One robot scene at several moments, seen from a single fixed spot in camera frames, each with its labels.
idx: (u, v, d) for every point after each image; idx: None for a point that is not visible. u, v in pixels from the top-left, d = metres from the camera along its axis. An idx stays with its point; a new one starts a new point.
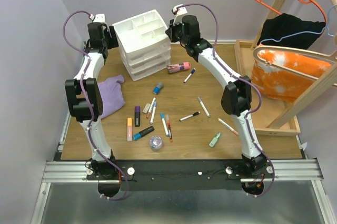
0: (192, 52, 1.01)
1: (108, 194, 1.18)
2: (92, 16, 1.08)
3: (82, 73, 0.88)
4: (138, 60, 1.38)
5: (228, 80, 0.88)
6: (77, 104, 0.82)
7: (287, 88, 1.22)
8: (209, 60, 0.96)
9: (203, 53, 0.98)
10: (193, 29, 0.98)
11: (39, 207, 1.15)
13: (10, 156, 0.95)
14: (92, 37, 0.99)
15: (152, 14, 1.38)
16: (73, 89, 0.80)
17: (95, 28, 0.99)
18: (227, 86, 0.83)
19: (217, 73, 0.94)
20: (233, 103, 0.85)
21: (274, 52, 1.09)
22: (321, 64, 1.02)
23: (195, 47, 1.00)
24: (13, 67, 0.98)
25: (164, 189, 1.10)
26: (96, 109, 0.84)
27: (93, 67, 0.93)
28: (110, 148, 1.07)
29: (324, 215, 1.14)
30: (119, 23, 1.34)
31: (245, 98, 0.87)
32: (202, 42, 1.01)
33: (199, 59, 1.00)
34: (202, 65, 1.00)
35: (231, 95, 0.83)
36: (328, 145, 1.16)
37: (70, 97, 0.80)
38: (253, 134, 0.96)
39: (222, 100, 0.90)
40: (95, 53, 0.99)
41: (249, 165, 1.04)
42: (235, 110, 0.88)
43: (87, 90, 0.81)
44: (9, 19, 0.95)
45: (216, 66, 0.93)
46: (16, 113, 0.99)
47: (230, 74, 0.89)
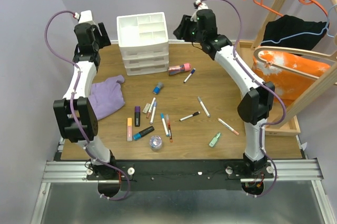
0: (208, 48, 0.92)
1: (108, 193, 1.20)
2: (77, 14, 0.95)
3: (72, 90, 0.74)
4: (133, 57, 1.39)
5: (250, 85, 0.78)
6: (69, 125, 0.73)
7: (286, 91, 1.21)
8: (228, 60, 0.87)
9: (222, 51, 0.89)
10: (211, 22, 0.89)
11: (40, 207, 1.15)
13: (10, 156, 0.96)
14: (82, 42, 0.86)
15: (160, 17, 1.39)
16: (62, 110, 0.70)
17: (84, 31, 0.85)
18: (249, 93, 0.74)
19: (237, 77, 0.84)
20: (253, 111, 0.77)
21: (274, 54, 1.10)
22: (320, 65, 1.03)
23: (214, 42, 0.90)
24: (13, 67, 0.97)
25: (164, 189, 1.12)
26: (89, 130, 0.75)
27: (85, 80, 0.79)
28: (109, 150, 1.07)
29: (324, 214, 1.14)
30: (124, 17, 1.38)
31: (265, 105, 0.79)
32: (220, 38, 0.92)
33: (217, 57, 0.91)
34: (220, 64, 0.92)
35: (253, 104, 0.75)
36: (328, 146, 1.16)
37: (60, 120, 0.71)
38: (261, 141, 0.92)
39: (239, 105, 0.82)
40: (86, 63, 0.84)
41: (249, 165, 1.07)
42: (254, 119, 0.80)
43: (79, 111, 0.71)
44: (9, 19, 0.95)
45: (237, 68, 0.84)
46: (16, 112, 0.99)
47: (252, 79, 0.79)
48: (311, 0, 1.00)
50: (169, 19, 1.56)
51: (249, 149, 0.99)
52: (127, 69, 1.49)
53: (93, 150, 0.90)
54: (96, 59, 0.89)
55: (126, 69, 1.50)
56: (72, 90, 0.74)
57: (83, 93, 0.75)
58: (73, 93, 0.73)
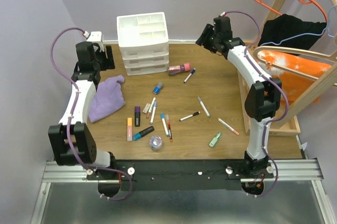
0: (222, 48, 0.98)
1: (108, 193, 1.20)
2: (87, 33, 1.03)
3: (69, 114, 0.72)
4: (132, 57, 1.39)
5: (257, 79, 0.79)
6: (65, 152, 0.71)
7: (289, 92, 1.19)
8: (239, 57, 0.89)
9: (234, 49, 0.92)
10: (226, 24, 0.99)
11: (40, 207, 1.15)
13: (10, 155, 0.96)
14: (82, 59, 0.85)
15: (160, 17, 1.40)
16: (58, 138, 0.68)
17: (85, 49, 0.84)
18: (254, 85, 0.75)
19: (245, 72, 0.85)
20: (257, 105, 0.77)
21: (275, 56, 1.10)
22: (322, 67, 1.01)
23: (226, 41, 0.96)
24: (13, 68, 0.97)
25: (164, 189, 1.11)
26: (87, 156, 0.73)
27: (83, 102, 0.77)
28: (108, 153, 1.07)
29: (324, 214, 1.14)
30: (124, 17, 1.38)
31: (272, 102, 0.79)
32: (235, 39, 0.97)
33: (230, 56, 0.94)
34: (231, 62, 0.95)
35: (257, 97, 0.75)
36: (328, 146, 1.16)
37: (56, 145, 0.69)
38: (264, 139, 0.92)
39: (246, 100, 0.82)
40: (85, 83, 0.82)
41: (248, 163, 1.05)
42: (259, 115, 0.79)
43: (76, 138, 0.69)
44: (9, 20, 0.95)
45: (246, 63, 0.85)
46: (16, 112, 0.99)
47: (259, 74, 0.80)
48: None
50: (168, 19, 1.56)
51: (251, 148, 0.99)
52: (127, 69, 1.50)
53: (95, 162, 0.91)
54: (95, 77, 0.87)
55: (126, 69, 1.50)
56: (70, 115, 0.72)
57: (80, 118, 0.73)
58: (70, 118, 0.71)
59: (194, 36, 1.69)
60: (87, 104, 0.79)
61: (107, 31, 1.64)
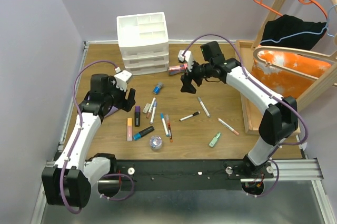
0: (218, 73, 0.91)
1: (108, 193, 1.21)
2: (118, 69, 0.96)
3: (66, 158, 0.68)
4: (132, 57, 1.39)
5: (268, 102, 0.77)
6: (56, 197, 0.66)
7: (287, 89, 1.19)
8: (241, 80, 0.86)
9: (232, 72, 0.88)
10: (215, 49, 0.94)
11: (40, 207, 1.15)
13: (10, 155, 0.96)
14: (93, 88, 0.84)
15: (159, 16, 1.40)
16: (49, 181, 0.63)
17: (98, 79, 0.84)
18: (268, 110, 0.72)
19: (251, 95, 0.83)
20: (276, 130, 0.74)
21: (274, 53, 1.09)
22: (320, 64, 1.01)
23: (222, 65, 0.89)
24: (13, 68, 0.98)
25: (163, 189, 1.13)
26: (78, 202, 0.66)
27: (82, 142, 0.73)
28: (109, 160, 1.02)
29: (324, 214, 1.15)
30: (124, 17, 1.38)
31: (289, 123, 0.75)
32: (229, 61, 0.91)
33: (228, 79, 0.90)
34: (232, 86, 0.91)
35: (274, 122, 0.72)
36: (328, 146, 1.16)
37: (47, 189, 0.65)
38: (271, 152, 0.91)
39: (261, 124, 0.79)
40: (89, 117, 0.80)
41: (249, 165, 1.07)
42: (278, 139, 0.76)
43: (68, 184, 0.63)
44: (9, 20, 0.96)
45: (253, 88, 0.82)
46: (16, 112, 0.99)
47: (269, 95, 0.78)
48: (311, 0, 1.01)
50: (169, 19, 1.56)
51: (256, 157, 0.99)
52: (127, 69, 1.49)
53: (95, 178, 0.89)
54: (101, 109, 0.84)
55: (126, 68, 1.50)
56: (66, 158, 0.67)
57: (77, 162, 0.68)
58: (66, 162, 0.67)
59: (193, 36, 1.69)
60: (87, 143, 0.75)
61: (106, 31, 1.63)
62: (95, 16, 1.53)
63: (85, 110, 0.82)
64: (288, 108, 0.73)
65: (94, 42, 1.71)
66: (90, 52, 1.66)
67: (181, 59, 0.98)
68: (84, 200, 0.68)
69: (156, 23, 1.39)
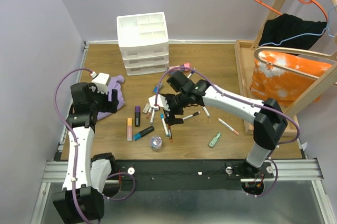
0: (194, 99, 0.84)
1: (109, 193, 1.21)
2: (95, 74, 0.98)
3: (72, 179, 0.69)
4: (132, 57, 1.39)
5: (253, 111, 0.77)
6: (73, 215, 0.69)
7: (289, 92, 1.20)
8: (218, 99, 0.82)
9: (207, 94, 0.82)
10: (180, 78, 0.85)
11: (40, 207, 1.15)
13: (10, 155, 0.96)
14: (77, 100, 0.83)
15: (159, 16, 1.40)
16: (62, 204, 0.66)
17: (80, 90, 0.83)
18: (257, 120, 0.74)
19: (233, 109, 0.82)
20: (271, 135, 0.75)
21: (275, 56, 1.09)
22: (323, 66, 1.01)
23: (195, 91, 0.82)
24: (13, 68, 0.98)
25: (163, 189, 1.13)
26: (95, 214, 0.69)
27: (83, 156, 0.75)
28: (107, 160, 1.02)
29: (324, 215, 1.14)
30: (124, 17, 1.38)
31: (279, 122, 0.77)
32: (199, 83, 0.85)
33: (206, 102, 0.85)
34: (210, 106, 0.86)
35: (265, 129, 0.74)
36: (328, 146, 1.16)
37: (62, 212, 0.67)
38: (269, 153, 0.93)
39: (255, 135, 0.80)
40: (82, 131, 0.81)
41: (251, 169, 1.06)
42: (275, 141, 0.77)
43: (81, 202, 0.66)
44: (9, 20, 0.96)
45: (232, 103, 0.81)
46: (16, 112, 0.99)
47: (251, 105, 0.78)
48: None
50: (169, 19, 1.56)
51: (253, 159, 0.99)
52: (127, 69, 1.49)
53: (102, 183, 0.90)
54: (91, 118, 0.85)
55: (126, 68, 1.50)
56: (73, 179, 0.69)
57: (85, 180, 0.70)
58: (73, 183, 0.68)
59: (193, 36, 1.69)
60: (88, 158, 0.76)
61: (106, 30, 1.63)
62: (96, 17, 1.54)
63: (75, 124, 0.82)
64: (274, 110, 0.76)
65: (94, 42, 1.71)
66: (90, 52, 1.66)
67: (157, 108, 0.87)
68: (100, 211, 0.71)
69: (156, 23, 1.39)
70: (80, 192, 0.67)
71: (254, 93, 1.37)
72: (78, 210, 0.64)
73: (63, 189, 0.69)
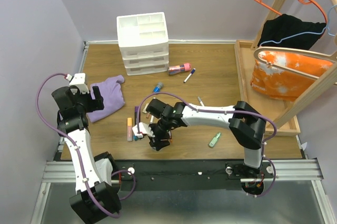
0: (175, 122, 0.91)
1: None
2: (70, 76, 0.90)
3: (83, 180, 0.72)
4: (133, 57, 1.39)
5: (227, 117, 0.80)
6: (93, 212, 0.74)
7: (289, 89, 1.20)
8: (195, 116, 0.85)
9: (185, 114, 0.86)
10: (158, 104, 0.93)
11: (40, 207, 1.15)
13: (9, 155, 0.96)
14: (64, 106, 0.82)
15: (159, 16, 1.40)
16: (82, 204, 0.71)
17: (64, 95, 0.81)
18: (233, 125, 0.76)
19: (212, 121, 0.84)
20: (251, 135, 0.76)
21: (275, 54, 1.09)
22: (323, 63, 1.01)
23: (174, 115, 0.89)
24: (12, 68, 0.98)
25: (163, 189, 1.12)
26: (114, 205, 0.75)
27: (86, 158, 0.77)
28: (106, 159, 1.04)
29: (324, 215, 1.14)
30: (124, 17, 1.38)
31: (257, 121, 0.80)
32: (176, 105, 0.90)
33: (187, 121, 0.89)
34: (194, 123, 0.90)
35: (244, 130, 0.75)
36: (328, 146, 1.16)
37: (80, 211, 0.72)
38: (262, 151, 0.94)
39: (238, 140, 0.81)
40: (78, 133, 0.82)
41: (253, 171, 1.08)
42: (259, 139, 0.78)
43: (100, 197, 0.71)
44: (8, 21, 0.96)
45: (208, 115, 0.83)
46: (15, 112, 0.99)
47: (224, 112, 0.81)
48: None
50: (169, 19, 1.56)
51: (250, 160, 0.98)
52: (127, 69, 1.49)
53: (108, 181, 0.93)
54: (83, 119, 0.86)
55: (126, 68, 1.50)
56: (85, 179, 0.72)
57: (96, 177, 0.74)
58: (87, 183, 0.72)
59: (193, 36, 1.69)
60: (90, 155, 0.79)
61: (107, 30, 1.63)
62: (96, 18, 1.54)
63: (69, 129, 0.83)
64: (245, 113, 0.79)
65: (94, 42, 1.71)
66: (90, 52, 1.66)
67: (141, 135, 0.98)
68: (118, 200, 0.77)
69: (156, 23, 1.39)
70: (95, 189, 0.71)
71: (255, 88, 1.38)
72: (98, 205, 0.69)
73: (77, 191, 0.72)
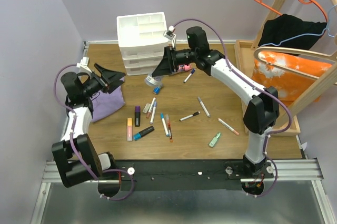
0: (203, 65, 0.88)
1: (108, 193, 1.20)
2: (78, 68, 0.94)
3: (70, 131, 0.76)
4: (133, 57, 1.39)
5: (252, 93, 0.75)
6: (71, 170, 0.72)
7: (289, 92, 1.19)
8: (224, 72, 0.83)
9: (217, 65, 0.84)
10: (201, 38, 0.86)
11: (40, 207, 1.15)
13: (9, 155, 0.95)
14: (71, 93, 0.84)
15: (160, 16, 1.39)
16: (62, 153, 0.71)
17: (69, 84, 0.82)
18: (252, 101, 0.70)
19: (234, 86, 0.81)
20: (260, 118, 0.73)
21: (275, 57, 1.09)
22: (323, 65, 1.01)
23: (206, 59, 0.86)
24: (12, 68, 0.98)
25: (164, 189, 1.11)
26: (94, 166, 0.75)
27: (79, 122, 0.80)
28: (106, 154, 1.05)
29: (325, 215, 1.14)
30: (123, 17, 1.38)
31: (271, 112, 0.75)
32: (213, 52, 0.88)
33: (213, 71, 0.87)
34: (216, 78, 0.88)
35: (258, 110, 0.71)
36: (328, 146, 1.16)
37: (59, 162, 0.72)
38: (265, 146, 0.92)
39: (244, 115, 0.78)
40: (80, 109, 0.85)
41: (249, 166, 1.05)
42: (262, 124, 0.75)
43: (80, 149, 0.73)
44: (8, 20, 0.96)
45: (234, 78, 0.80)
46: (15, 112, 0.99)
47: (252, 87, 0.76)
48: None
50: (169, 19, 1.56)
51: (251, 152, 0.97)
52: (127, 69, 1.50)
53: None
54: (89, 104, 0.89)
55: (126, 68, 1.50)
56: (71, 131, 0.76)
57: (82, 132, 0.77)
58: (71, 133, 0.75)
59: None
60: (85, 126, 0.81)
61: (107, 30, 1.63)
62: (96, 18, 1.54)
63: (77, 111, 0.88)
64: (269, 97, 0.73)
65: (94, 42, 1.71)
66: (90, 52, 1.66)
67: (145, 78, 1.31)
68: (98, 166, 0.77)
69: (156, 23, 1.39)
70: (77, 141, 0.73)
71: None
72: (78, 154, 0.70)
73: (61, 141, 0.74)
